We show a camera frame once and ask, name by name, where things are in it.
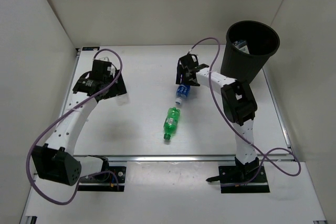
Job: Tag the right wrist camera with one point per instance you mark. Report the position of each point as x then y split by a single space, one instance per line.
194 56

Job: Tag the black ribbed plastic bin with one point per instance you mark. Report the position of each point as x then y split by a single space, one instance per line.
263 42

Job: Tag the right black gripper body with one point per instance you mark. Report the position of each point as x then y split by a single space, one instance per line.
186 72

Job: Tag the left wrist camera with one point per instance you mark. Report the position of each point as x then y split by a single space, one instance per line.
106 59

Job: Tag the green plastic soda bottle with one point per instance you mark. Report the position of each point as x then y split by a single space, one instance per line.
171 122

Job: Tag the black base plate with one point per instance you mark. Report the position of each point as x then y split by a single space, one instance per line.
106 182
236 179

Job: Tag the small dark label sticker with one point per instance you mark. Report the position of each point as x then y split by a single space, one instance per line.
90 48

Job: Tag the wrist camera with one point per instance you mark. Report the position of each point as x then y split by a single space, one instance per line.
194 56
106 59

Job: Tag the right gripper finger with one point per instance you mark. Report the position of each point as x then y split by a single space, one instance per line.
179 73
191 80

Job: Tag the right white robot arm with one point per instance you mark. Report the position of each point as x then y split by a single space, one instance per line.
239 107

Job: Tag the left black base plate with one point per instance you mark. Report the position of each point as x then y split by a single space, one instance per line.
106 182

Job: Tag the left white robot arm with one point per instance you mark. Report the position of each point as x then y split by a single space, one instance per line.
54 160

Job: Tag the aluminium table rail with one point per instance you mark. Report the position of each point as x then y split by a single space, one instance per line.
169 158

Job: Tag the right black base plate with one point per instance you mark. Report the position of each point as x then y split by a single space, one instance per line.
236 179

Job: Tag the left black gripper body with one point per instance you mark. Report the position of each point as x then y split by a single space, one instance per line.
109 80

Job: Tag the clear bottle blue label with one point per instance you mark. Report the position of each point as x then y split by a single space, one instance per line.
182 93

